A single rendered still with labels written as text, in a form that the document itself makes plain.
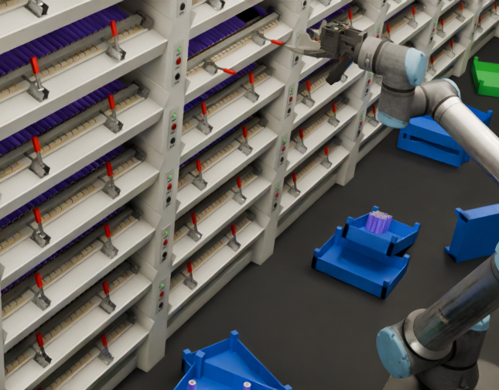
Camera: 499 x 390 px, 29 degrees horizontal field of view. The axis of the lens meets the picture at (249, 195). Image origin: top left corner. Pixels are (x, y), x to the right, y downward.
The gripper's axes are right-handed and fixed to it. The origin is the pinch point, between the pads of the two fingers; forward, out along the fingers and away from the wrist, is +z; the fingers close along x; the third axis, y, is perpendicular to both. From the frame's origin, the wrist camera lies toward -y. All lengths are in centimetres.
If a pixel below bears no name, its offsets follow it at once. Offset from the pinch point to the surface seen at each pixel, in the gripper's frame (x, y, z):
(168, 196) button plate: 35, -40, 17
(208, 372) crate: 67, -63, -18
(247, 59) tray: -2.8, -11.9, 16.7
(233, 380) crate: 66, -62, -25
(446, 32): -199, -65, 19
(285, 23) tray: -30.0, -9.5, 19.1
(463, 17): -225, -66, 19
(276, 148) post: -30, -54, 18
